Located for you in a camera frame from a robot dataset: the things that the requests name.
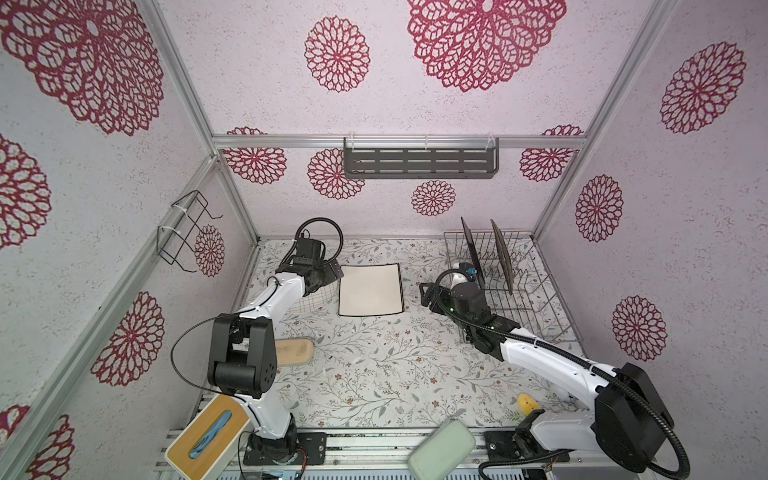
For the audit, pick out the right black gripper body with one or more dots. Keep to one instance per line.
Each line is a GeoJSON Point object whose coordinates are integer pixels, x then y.
{"type": "Point", "coordinates": [444, 304]}

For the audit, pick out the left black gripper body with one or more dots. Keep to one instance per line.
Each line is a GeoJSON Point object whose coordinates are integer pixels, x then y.
{"type": "Point", "coordinates": [325, 272]}

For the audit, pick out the dark square plate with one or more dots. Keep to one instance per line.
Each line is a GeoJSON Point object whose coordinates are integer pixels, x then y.
{"type": "Point", "coordinates": [475, 259]}

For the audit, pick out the round plaid white plate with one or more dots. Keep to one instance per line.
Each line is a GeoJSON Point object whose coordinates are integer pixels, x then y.
{"type": "Point", "coordinates": [323, 298]}

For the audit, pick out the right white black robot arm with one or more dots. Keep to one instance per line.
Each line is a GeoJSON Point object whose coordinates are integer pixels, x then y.
{"type": "Point", "coordinates": [627, 419]}

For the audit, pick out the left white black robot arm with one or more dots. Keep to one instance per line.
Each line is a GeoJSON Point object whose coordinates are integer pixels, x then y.
{"type": "Point", "coordinates": [242, 356]}

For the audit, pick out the dark round plate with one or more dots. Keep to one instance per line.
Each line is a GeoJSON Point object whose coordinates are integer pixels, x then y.
{"type": "Point", "coordinates": [504, 257]}

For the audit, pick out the beige oval sponge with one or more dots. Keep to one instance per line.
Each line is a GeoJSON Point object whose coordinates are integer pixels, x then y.
{"type": "Point", "coordinates": [294, 351]}

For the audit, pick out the yellow rubber duck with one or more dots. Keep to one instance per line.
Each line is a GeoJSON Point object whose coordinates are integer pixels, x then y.
{"type": "Point", "coordinates": [527, 404]}

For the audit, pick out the green rounded pad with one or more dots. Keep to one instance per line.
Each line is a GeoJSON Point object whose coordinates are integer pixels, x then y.
{"type": "Point", "coordinates": [442, 452]}

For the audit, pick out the wooden top tissue box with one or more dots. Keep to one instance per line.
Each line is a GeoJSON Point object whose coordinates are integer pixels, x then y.
{"type": "Point", "coordinates": [209, 443]}

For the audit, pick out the wire dish rack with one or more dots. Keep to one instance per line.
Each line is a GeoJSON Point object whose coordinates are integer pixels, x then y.
{"type": "Point", "coordinates": [536, 303]}

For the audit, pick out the grey wall shelf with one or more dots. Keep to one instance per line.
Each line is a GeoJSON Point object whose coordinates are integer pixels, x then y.
{"type": "Point", "coordinates": [400, 163]}

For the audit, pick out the black wire wall basket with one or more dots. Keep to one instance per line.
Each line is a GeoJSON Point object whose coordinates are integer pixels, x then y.
{"type": "Point", "coordinates": [193, 243]}

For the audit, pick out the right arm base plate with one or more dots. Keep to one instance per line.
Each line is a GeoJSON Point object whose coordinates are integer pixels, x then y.
{"type": "Point", "coordinates": [519, 447]}

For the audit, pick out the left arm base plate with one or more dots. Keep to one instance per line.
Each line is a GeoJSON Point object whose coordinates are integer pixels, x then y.
{"type": "Point", "coordinates": [296, 449]}

